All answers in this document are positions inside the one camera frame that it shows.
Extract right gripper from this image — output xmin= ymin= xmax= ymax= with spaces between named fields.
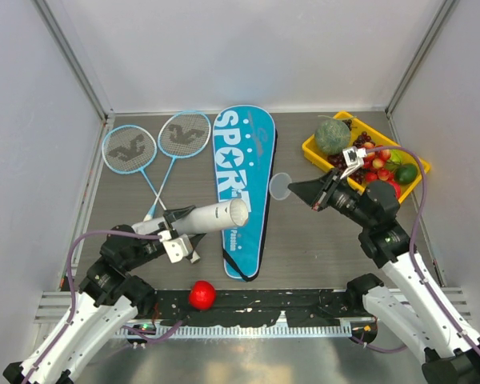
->
xmin=289 ymin=167 xmax=374 ymax=229

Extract clear tube lid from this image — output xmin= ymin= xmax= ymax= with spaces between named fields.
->
xmin=269 ymin=172 xmax=292 ymax=201

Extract white shuttlecock tube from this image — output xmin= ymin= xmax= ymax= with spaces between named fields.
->
xmin=133 ymin=199 xmax=236 ymax=235

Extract shuttlecock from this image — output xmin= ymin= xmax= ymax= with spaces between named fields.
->
xmin=229 ymin=198 xmax=249 ymax=227

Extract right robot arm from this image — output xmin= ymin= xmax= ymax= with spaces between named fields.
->
xmin=288 ymin=170 xmax=480 ymax=383

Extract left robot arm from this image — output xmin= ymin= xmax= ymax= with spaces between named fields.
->
xmin=3 ymin=206 xmax=223 ymax=383

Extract right blue badminton racket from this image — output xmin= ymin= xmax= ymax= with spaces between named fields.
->
xmin=144 ymin=110 xmax=211 ymax=221

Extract blue badminton racket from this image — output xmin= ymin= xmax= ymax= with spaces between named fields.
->
xmin=144 ymin=110 xmax=211 ymax=221
xmin=101 ymin=124 xmax=166 ymax=216

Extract left blue badminton racket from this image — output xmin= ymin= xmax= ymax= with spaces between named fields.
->
xmin=101 ymin=124 xmax=166 ymax=216

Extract dark grape bunch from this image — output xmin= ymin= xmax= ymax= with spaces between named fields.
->
xmin=327 ymin=119 xmax=374 ymax=184

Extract yellow plastic tray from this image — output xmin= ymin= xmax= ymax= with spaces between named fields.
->
xmin=302 ymin=110 xmax=431 ymax=203

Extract green melon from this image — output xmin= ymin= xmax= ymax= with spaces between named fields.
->
xmin=314 ymin=118 xmax=351 ymax=155

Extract red cherry cluster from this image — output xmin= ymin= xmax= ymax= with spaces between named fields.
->
xmin=350 ymin=150 xmax=394 ymax=185

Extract red ball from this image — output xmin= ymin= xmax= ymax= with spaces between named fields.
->
xmin=189 ymin=280 xmax=217 ymax=310

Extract red apple in tray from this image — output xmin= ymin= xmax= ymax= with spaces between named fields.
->
xmin=387 ymin=180 xmax=401 ymax=200

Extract blue racket bag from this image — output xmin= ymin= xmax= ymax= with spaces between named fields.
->
xmin=212 ymin=105 xmax=278 ymax=282

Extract green lime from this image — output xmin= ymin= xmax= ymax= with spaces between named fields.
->
xmin=394 ymin=163 xmax=418 ymax=186

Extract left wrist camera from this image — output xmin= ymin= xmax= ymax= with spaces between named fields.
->
xmin=158 ymin=230 xmax=194 ymax=263

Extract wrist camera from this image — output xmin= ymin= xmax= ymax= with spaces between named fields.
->
xmin=341 ymin=146 xmax=366 ymax=179
xmin=158 ymin=230 xmax=194 ymax=263

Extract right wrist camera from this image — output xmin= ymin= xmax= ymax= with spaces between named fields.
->
xmin=341 ymin=146 xmax=366 ymax=179

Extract black front rail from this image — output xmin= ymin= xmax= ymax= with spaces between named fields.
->
xmin=132 ymin=289 xmax=373 ymax=328

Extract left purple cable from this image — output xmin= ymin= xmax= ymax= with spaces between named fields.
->
xmin=19 ymin=230 xmax=163 ymax=384

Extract white cable duct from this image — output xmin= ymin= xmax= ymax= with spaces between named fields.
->
xmin=111 ymin=322 xmax=352 ymax=340

